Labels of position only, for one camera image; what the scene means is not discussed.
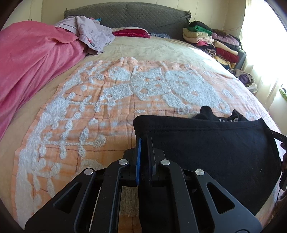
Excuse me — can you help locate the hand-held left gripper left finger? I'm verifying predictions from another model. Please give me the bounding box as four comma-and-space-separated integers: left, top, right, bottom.
25, 137, 144, 233

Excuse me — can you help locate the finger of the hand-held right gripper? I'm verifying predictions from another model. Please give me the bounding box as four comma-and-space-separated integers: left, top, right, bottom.
269, 130, 287, 144

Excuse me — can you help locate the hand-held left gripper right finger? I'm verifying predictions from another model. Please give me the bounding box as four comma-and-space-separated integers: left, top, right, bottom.
147, 135, 263, 233

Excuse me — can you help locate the black sweater with orange patches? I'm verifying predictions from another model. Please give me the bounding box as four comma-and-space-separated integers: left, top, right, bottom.
133, 106, 282, 233

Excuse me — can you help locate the cloth bag of clothes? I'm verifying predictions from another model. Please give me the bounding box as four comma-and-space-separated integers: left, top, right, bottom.
231, 68, 258, 92

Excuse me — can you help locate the pile of folded clothes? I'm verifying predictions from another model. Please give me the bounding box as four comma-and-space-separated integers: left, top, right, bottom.
183, 21, 241, 70

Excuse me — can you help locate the orange and white tufted blanket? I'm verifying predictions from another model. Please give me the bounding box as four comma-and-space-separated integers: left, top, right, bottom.
11, 57, 278, 233

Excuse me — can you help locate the dark bedside stand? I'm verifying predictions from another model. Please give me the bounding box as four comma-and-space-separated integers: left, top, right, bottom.
234, 49, 247, 70

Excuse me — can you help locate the pale curtain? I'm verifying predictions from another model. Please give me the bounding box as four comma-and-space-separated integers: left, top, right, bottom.
238, 0, 287, 117

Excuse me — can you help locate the beige bed sheet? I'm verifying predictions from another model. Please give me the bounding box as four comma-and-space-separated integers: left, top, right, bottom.
0, 37, 238, 157

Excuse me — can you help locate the blue patterned cloth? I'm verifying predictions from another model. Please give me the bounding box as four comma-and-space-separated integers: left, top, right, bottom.
150, 33, 173, 39

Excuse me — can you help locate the red folded cloth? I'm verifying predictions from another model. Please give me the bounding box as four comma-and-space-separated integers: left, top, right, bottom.
112, 29, 150, 38

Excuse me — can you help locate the lilac garment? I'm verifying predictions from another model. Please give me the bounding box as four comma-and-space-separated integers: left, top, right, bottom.
55, 15, 116, 55

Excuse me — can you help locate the pink blanket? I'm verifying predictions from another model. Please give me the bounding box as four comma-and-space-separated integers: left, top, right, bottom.
0, 21, 90, 140

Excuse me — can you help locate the grey quilted headboard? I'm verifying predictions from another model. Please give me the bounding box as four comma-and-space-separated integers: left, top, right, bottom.
63, 2, 192, 41

